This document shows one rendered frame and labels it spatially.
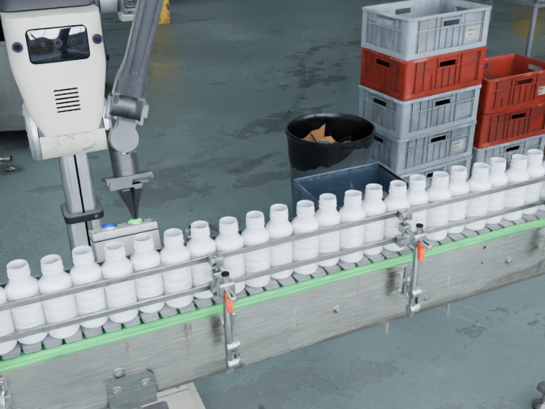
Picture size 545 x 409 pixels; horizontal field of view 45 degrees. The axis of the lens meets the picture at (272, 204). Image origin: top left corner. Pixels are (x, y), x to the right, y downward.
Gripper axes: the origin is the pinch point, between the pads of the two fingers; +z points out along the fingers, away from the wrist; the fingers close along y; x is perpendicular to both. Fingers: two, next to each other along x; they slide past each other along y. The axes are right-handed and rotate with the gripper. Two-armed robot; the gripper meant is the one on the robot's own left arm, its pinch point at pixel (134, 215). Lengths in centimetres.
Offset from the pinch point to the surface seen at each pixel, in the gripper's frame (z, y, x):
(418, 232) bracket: 13, 55, -26
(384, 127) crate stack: 4, 178, 180
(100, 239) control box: 3.0, -8.6, -3.9
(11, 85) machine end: -58, -10, 358
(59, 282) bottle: 6.8, -18.9, -19.0
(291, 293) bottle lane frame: 21.1, 27.3, -17.1
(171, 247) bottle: 4.9, 2.9, -19.1
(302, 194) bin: 9, 56, 34
